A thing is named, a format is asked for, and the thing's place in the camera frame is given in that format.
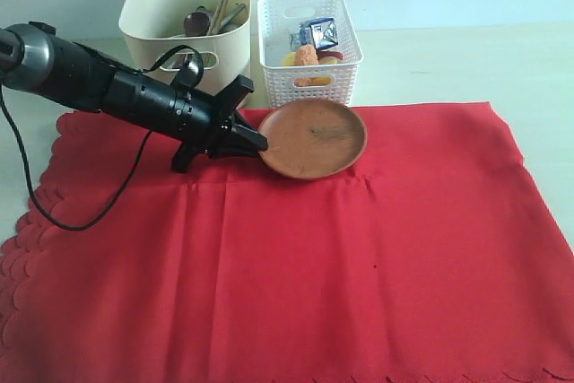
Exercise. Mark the stainless steel cup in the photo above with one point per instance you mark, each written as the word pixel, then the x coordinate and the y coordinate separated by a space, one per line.
pixel 202 9

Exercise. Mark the yellow lemon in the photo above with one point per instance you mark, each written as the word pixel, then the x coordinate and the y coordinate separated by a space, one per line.
pixel 289 59

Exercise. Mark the brown round plate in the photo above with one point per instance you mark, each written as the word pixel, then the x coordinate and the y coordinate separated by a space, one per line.
pixel 312 138

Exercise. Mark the red sausage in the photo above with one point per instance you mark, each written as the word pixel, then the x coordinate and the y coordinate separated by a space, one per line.
pixel 330 53

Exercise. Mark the fried chicken nugget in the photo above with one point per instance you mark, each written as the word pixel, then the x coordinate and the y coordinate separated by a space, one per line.
pixel 305 55

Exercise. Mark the metal butter knife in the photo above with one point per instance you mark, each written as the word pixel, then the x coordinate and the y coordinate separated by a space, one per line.
pixel 228 24

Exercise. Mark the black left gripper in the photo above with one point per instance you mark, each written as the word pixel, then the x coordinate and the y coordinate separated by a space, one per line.
pixel 212 125

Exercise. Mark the yellow cheese wedge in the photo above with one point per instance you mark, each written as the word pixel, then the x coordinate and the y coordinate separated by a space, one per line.
pixel 320 81

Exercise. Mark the cream plastic storage bin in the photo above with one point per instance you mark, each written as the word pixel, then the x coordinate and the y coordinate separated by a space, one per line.
pixel 150 28

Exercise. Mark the white perforated plastic basket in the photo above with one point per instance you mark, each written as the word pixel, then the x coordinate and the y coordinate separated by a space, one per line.
pixel 280 24

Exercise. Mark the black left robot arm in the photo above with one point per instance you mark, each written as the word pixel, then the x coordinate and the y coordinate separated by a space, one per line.
pixel 164 98

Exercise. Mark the blue white milk carton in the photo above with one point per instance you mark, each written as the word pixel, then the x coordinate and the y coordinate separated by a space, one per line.
pixel 320 33

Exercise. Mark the red scalloped tablecloth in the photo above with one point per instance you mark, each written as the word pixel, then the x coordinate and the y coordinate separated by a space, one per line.
pixel 432 259

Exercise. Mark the dark wooden spoon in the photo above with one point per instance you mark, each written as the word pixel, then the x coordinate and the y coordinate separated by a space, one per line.
pixel 196 26

